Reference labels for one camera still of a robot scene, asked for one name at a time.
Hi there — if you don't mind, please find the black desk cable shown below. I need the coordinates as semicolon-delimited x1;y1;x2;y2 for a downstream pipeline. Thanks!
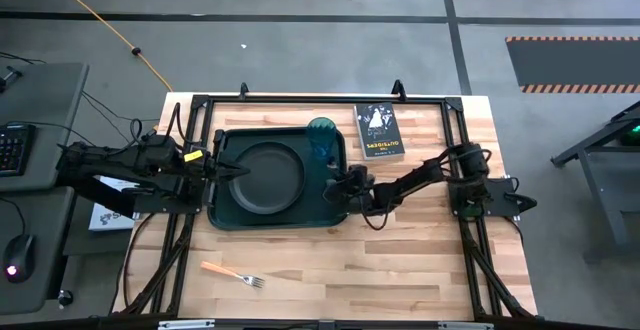
79;89;162;145

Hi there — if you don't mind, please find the black desk clamp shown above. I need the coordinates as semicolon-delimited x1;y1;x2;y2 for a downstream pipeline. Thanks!
0;65;24;94

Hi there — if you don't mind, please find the black paperback book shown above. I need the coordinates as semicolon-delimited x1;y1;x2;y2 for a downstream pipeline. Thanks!
352;101;407;162

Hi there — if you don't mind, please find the grey side stand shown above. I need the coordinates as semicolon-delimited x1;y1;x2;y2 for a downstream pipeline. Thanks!
549;100;640;262

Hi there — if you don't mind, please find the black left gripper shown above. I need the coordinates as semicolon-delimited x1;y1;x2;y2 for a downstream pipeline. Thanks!
191;128;252;207

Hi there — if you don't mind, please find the black computer mouse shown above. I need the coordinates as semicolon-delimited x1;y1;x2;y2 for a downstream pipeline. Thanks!
2;232;37;285

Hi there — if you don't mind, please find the black hazard-striped floor mat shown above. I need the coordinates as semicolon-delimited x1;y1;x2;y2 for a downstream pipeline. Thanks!
505;35;640;95

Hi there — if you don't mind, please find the dark green plastic tray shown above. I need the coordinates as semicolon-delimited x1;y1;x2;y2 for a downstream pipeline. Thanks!
206;126;350;232

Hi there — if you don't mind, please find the white printed box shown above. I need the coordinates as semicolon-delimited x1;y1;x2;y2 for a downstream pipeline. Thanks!
88;175;142;233

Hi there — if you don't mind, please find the black backlit keyboard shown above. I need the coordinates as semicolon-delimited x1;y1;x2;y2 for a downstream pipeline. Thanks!
0;122;38;178

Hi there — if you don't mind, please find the silver metal bracket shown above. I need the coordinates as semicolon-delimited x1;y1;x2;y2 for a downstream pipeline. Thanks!
438;321;496;330
157;319;217;330

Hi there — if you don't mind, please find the fork with orange handle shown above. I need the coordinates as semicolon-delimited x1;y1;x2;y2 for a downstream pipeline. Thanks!
200;261;266;290

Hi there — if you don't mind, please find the black aluminium table frame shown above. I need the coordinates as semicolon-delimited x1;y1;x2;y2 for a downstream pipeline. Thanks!
112;79;540;322

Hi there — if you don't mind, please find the black round plate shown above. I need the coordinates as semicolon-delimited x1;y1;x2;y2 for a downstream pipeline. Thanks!
228;141;307;216

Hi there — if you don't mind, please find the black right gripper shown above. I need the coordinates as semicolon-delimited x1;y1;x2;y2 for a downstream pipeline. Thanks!
322;163;377;216

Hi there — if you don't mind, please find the grey desk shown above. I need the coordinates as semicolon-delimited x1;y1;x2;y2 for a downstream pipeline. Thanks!
0;61;91;316

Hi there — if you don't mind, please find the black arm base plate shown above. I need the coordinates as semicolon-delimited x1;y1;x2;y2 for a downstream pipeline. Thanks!
446;175;539;219

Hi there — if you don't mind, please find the orange floor cable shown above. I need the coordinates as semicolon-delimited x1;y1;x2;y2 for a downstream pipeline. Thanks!
41;0;174;93

